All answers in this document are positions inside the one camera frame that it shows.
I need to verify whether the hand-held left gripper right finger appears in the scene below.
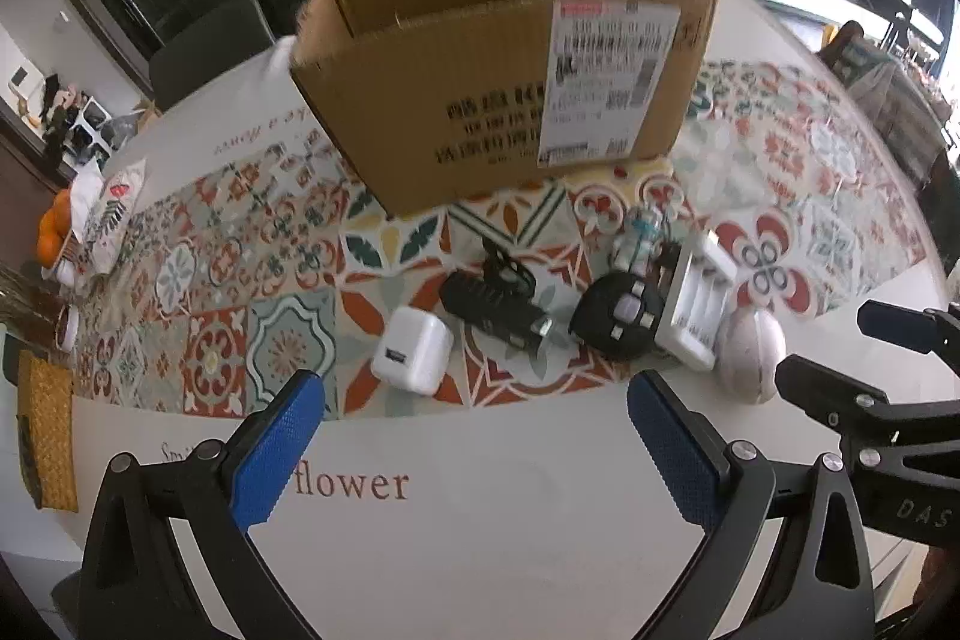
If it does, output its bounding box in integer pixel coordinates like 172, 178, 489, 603
626, 370, 878, 640

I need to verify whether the pile of oranges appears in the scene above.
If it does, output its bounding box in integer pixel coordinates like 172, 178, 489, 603
36, 188, 77, 268

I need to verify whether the black car charger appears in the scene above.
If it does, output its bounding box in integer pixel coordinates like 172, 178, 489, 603
439, 239, 556, 348

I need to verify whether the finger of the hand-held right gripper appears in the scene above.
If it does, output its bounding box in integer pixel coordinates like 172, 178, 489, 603
857, 299, 960, 378
775, 353, 960, 470

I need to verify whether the wooden chair with cloth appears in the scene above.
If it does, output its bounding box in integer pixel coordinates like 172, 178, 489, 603
817, 20, 960, 185

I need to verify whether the white battery charger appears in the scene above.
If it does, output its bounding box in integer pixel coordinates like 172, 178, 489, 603
654, 227, 740, 371

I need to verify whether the white cube wall charger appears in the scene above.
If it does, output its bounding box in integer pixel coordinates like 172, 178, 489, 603
370, 306, 456, 397

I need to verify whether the white printed bag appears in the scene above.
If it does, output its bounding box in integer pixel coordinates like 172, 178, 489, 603
70, 156, 149, 275

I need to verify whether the yellow woven mat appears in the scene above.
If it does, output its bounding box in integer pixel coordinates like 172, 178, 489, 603
16, 347, 80, 510

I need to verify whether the dark grey dining chair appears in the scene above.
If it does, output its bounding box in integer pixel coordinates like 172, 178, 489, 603
148, 0, 276, 112

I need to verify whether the small clear bottle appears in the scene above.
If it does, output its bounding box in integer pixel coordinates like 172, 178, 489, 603
611, 201, 672, 274

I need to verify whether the brown cardboard box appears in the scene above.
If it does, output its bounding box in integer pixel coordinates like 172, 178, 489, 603
289, 0, 721, 217

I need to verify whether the round beige device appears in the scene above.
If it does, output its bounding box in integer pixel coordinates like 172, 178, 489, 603
712, 308, 787, 402

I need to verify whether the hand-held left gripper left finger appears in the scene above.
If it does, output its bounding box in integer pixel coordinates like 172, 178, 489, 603
75, 370, 327, 640

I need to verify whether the white shoe rack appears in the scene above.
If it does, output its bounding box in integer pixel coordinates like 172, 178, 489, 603
37, 74, 115, 169

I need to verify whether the black round travel adapter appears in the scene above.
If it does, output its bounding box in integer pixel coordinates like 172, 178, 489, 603
568, 270, 665, 360

